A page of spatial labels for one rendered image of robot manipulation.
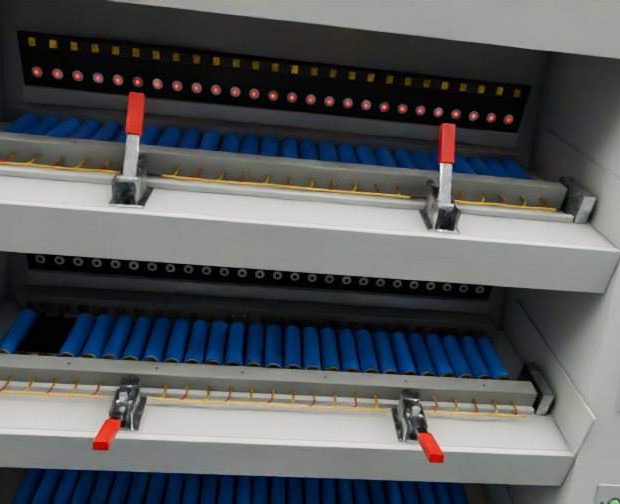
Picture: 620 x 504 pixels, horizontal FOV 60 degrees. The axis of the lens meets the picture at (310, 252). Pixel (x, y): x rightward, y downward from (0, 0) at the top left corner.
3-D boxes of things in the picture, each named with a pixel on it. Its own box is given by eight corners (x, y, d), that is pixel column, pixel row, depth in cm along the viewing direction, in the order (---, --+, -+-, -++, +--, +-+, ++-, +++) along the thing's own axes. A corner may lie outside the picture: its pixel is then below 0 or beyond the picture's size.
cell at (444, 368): (437, 346, 63) (453, 386, 57) (422, 345, 62) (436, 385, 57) (441, 334, 62) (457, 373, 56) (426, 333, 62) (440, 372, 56)
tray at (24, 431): (560, 486, 53) (597, 419, 48) (-85, 464, 47) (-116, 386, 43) (492, 352, 70) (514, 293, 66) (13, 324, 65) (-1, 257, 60)
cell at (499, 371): (488, 349, 63) (508, 389, 58) (473, 348, 63) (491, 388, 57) (492, 337, 62) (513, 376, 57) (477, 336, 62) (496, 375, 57)
